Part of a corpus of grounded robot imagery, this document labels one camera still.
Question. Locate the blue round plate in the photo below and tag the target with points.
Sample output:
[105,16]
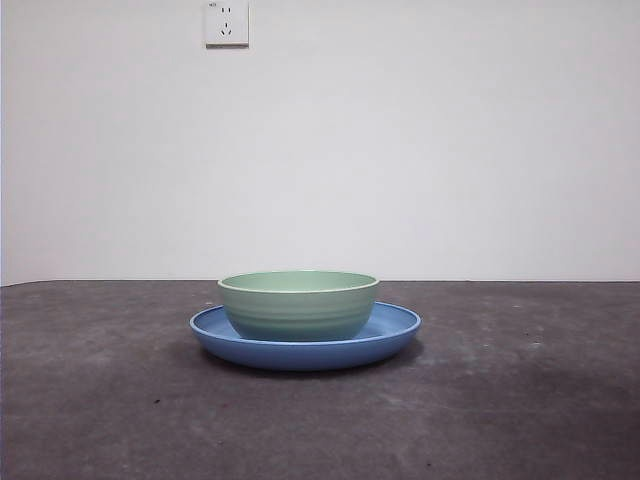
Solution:
[300,356]

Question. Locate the green ribbed bowl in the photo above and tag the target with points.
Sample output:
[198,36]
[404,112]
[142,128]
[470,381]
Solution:
[300,310]

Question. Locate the white wall socket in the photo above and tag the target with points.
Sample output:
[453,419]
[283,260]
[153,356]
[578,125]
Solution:
[226,25]

